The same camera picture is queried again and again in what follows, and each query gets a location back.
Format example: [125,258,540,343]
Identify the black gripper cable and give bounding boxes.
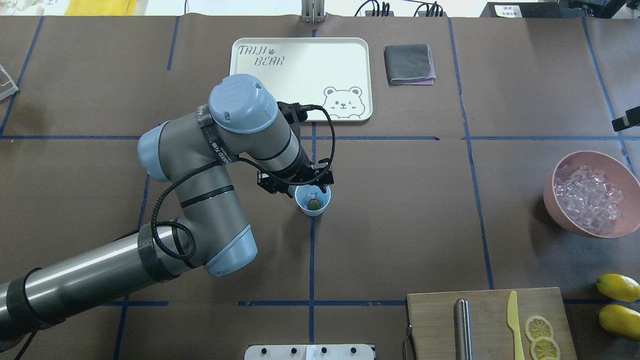
[150,102,337,261]

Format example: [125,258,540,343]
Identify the yellow lemon far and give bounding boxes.
[595,273,640,303]

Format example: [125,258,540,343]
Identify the light blue cup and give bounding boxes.
[294,185,332,217]

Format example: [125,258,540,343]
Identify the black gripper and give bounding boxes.
[256,101,335,198]

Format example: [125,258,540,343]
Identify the pink bowl of ice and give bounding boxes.
[542,151,640,239]

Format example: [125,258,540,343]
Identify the wooden cutting board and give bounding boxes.
[406,287,578,360]

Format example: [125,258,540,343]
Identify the aluminium frame post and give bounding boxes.
[300,0,326,24]

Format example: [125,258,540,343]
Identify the grey folded cloth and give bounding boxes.
[383,43,437,85]

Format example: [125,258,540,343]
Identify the cream bear tray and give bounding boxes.
[230,38,373,122]

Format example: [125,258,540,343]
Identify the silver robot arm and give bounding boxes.
[1,73,334,351]

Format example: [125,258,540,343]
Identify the yellow lemon near board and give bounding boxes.
[598,304,640,342]

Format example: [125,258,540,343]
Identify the black power box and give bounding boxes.
[480,2,586,19]

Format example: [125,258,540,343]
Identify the yellow plastic knife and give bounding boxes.
[506,290,525,360]

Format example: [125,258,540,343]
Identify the white wire cup rack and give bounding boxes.
[0,64,19,101]

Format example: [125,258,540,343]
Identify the yellow folded cloth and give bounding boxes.
[64,0,137,16]

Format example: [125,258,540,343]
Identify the lemon slices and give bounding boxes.
[524,316,562,360]

